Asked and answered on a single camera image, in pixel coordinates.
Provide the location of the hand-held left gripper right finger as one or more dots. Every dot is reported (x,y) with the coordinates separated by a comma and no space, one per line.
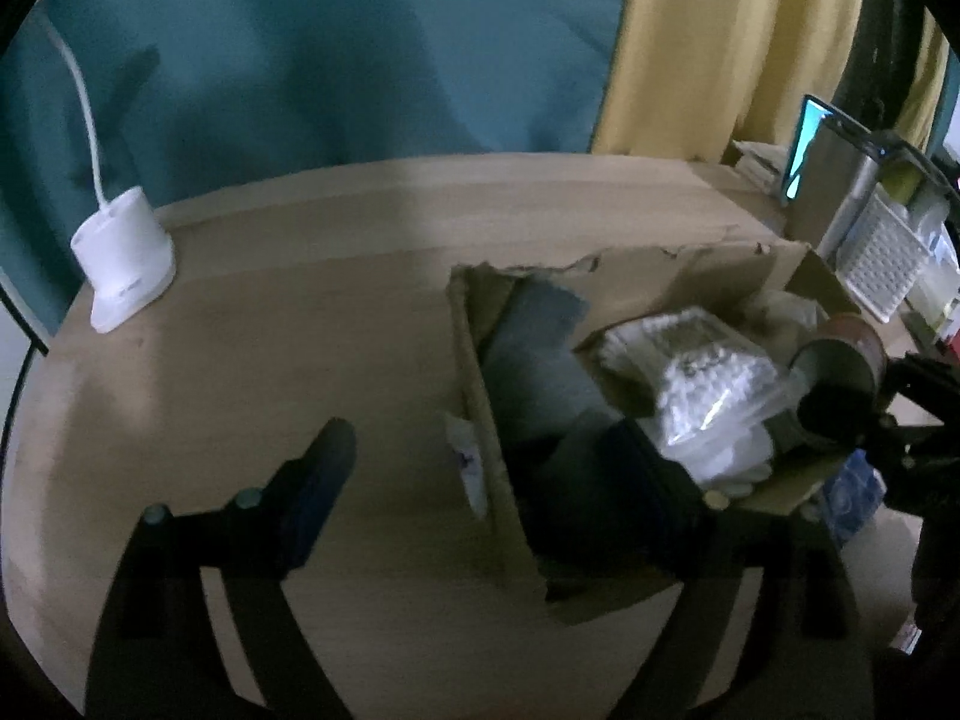
(660,502)

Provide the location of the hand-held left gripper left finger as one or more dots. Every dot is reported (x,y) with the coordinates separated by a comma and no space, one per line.
(319,484)

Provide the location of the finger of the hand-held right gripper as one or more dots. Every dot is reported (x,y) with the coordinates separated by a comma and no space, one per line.
(930,379)
(840,412)

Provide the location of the red and gold can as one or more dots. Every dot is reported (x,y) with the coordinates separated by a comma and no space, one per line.
(847,349)

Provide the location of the clear cotton swab box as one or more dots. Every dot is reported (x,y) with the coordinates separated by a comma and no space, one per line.
(705,382)

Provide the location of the brown cardboard box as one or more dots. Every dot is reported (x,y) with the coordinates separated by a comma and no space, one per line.
(495,465)

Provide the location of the dark grey cloth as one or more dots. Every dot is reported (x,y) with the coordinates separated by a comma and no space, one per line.
(540,360)

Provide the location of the red booklet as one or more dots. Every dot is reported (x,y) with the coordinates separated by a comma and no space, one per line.
(952,334)

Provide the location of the blue tissue packet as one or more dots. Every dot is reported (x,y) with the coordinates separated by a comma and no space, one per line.
(847,495)

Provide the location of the white socks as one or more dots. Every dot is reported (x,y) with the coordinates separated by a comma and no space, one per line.
(739,471)

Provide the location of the clear plastic bags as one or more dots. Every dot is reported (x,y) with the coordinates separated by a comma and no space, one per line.
(937,270)

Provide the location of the white perforated basket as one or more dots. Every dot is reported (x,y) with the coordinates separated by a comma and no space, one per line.
(877,259)

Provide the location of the small white packet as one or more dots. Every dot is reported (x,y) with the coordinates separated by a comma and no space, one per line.
(465,457)

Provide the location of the yellow-green bottle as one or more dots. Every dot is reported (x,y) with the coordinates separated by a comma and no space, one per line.
(900,178)

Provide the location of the silver metal tumbler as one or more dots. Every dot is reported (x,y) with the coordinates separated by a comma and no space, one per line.
(832,187)

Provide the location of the small white box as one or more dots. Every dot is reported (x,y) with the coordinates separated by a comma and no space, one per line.
(754,163)

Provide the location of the lit phone screen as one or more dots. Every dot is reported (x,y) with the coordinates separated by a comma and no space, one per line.
(806,142)

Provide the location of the white desk lamp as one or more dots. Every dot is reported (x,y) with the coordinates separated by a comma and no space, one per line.
(124,262)

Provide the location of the yellow curtain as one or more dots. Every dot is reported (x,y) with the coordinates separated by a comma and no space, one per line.
(712,45)

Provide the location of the teal curtain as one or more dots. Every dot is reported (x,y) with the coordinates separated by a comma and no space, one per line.
(337,37)

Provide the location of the black curved frame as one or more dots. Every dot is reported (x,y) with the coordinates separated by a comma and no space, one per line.
(885,30)

